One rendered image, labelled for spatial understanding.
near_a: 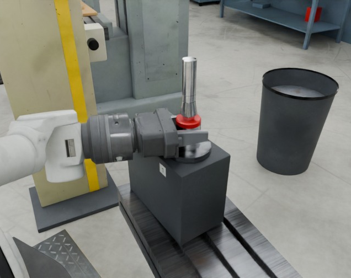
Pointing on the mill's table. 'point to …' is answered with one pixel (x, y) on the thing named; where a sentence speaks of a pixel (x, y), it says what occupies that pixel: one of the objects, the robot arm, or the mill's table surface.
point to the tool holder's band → (188, 122)
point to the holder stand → (183, 188)
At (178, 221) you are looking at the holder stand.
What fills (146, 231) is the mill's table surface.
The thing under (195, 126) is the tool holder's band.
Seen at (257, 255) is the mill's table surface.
